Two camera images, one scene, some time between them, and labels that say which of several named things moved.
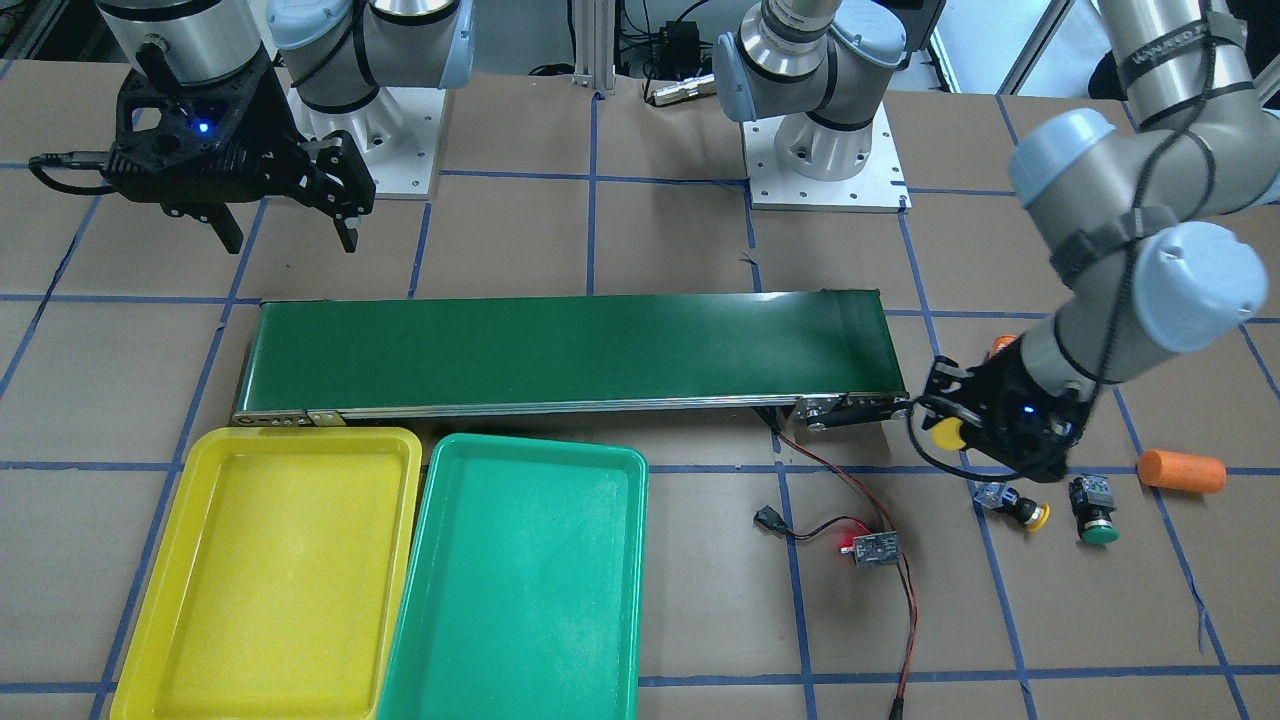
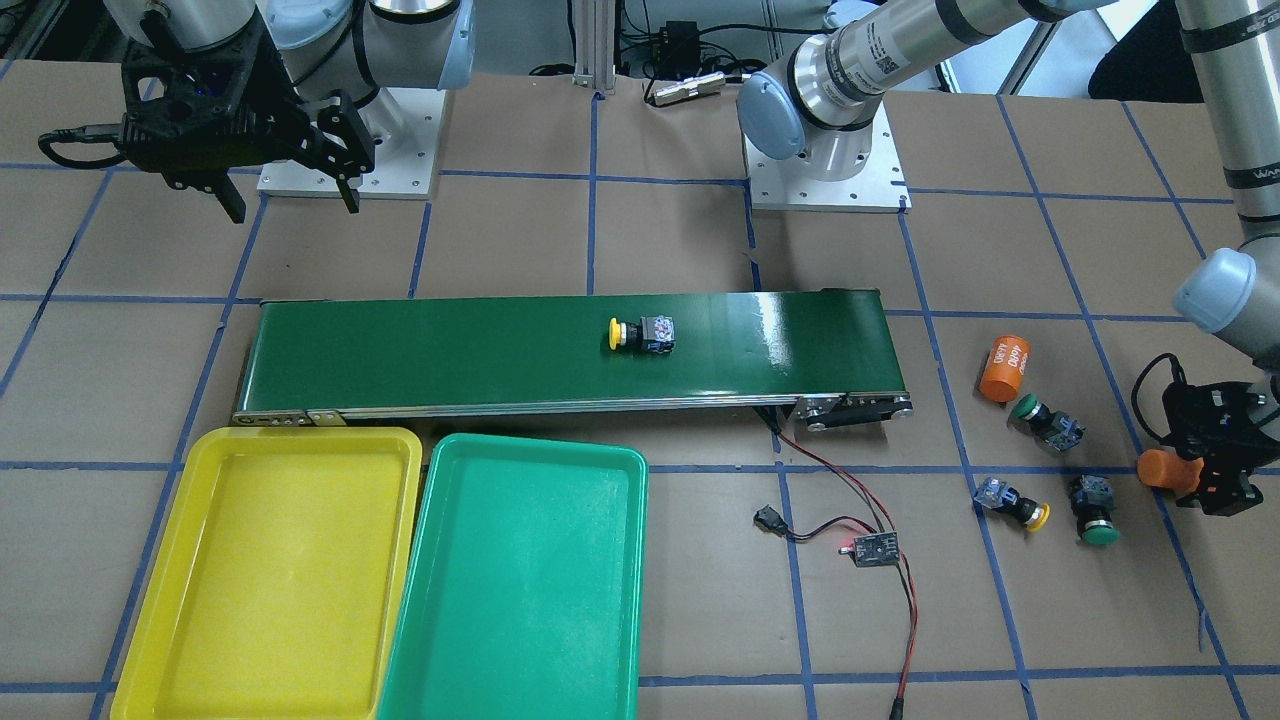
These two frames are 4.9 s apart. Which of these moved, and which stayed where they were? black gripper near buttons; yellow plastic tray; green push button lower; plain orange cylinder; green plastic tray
Moved: black gripper near buttons
Stayed: green plastic tray; plain orange cylinder; green push button lower; yellow plastic tray
